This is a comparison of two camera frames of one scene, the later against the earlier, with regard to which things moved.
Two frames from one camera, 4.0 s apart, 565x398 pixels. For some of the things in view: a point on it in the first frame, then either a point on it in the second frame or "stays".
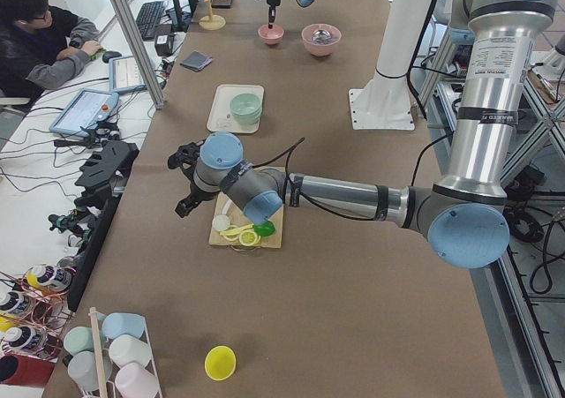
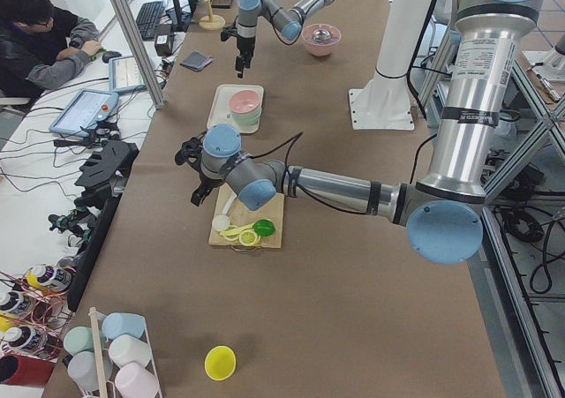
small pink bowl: x=271 y=36 -> x=244 y=101
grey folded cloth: x=196 y=61 stays
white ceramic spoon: x=226 y=206 stays
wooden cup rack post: x=98 y=353 stays
